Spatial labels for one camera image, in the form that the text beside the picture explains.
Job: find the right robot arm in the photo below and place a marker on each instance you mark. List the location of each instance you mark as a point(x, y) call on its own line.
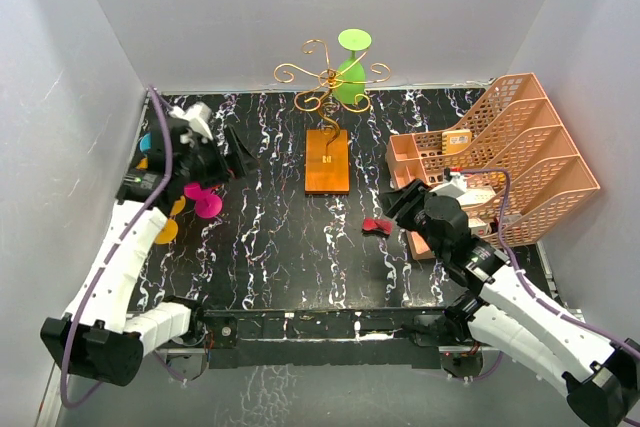
point(597, 373)

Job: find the blue wine glass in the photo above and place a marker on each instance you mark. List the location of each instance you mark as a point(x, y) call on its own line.
point(144, 144)

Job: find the pink wine glass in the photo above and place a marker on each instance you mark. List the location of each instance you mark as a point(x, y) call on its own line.
point(207, 203)

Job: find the yellow-base amber wine glass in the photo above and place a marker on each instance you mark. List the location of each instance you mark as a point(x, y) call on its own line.
point(179, 203)

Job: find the pink file rack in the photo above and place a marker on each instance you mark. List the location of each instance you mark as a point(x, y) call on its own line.
point(529, 157)

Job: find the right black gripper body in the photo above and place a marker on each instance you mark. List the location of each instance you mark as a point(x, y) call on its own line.
point(419, 222)

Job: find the pink desk organizer tray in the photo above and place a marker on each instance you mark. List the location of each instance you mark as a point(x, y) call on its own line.
point(405, 157)

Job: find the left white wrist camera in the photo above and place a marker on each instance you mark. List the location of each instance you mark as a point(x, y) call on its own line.
point(197, 116)

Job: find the white staples box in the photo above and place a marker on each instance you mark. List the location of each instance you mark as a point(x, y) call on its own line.
point(482, 206)

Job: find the green wine glass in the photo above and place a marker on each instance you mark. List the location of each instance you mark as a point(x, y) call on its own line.
point(351, 74)

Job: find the gold wire wine glass rack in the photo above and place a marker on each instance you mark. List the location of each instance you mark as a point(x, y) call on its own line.
point(327, 147)

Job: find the yellow-base orange wine glass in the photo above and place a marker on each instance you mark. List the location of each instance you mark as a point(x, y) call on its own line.
point(168, 233)

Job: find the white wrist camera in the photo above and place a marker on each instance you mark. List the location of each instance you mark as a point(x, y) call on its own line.
point(454, 184)
point(197, 116)

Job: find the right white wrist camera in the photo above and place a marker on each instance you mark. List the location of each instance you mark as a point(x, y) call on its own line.
point(454, 184)

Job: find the orange card box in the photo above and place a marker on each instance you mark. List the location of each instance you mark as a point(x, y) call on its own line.
point(455, 141)

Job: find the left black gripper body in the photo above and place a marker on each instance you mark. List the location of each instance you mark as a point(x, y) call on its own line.
point(206, 164)

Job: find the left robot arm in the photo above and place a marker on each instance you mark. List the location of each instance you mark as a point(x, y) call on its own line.
point(94, 338)

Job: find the red bow hair clip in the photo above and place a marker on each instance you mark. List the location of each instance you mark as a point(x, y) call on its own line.
point(377, 226)

